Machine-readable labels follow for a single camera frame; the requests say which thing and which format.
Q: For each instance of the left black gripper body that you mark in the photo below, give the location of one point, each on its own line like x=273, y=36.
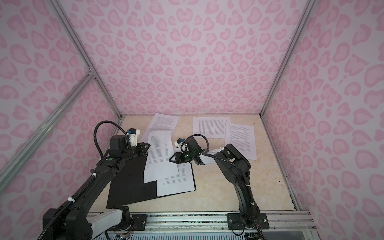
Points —
x=131, y=153

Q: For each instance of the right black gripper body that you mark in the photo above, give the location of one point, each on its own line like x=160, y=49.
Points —
x=187, y=156

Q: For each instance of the printed sheet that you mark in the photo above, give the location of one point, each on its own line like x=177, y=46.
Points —
x=183, y=182
x=242, y=137
x=211, y=127
x=161, y=122
x=158, y=166

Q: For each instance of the blue A4 clip folder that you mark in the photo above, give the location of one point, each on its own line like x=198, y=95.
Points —
x=128, y=186

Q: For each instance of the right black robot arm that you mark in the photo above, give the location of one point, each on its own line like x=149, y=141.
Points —
x=233, y=165

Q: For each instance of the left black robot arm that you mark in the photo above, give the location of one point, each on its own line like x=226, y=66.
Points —
x=70, y=220

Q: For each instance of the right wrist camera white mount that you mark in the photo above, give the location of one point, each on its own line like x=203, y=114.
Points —
x=178, y=143

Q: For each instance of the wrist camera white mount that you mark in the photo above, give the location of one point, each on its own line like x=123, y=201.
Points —
x=178, y=143
x=133, y=135

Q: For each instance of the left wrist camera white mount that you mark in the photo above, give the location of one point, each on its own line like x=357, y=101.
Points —
x=133, y=135

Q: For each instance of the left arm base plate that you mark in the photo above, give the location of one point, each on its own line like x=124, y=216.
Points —
x=136, y=222

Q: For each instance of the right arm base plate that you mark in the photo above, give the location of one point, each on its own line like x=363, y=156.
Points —
x=238, y=221

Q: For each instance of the aluminium frame left post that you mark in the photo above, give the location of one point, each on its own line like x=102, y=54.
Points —
x=64, y=20

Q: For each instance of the aluminium frame post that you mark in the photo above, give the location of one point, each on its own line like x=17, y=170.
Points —
x=64, y=20
x=306, y=15

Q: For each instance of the aluminium frame diagonal bar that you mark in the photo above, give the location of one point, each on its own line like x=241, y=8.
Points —
x=26, y=151

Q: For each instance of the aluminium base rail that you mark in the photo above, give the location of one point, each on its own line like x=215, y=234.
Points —
x=284, y=225

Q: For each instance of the aluminium frame right post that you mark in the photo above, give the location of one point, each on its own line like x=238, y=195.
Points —
x=306, y=15

